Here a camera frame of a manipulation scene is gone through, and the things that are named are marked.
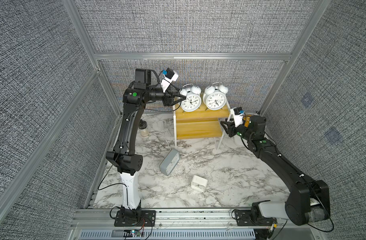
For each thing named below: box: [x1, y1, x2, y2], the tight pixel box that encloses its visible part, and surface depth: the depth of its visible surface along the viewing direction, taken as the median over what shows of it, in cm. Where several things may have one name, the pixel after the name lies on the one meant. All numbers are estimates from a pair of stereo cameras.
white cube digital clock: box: [190, 175, 208, 193], surface depth 80 cm
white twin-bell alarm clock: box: [202, 82, 229, 111], surface depth 72 cm
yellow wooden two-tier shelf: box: [173, 102, 232, 150], surface depth 78 cm
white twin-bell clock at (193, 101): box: [179, 83, 202, 113], surface depth 70 cm
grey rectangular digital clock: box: [159, 149, 180, 176], surface depth 88 cm
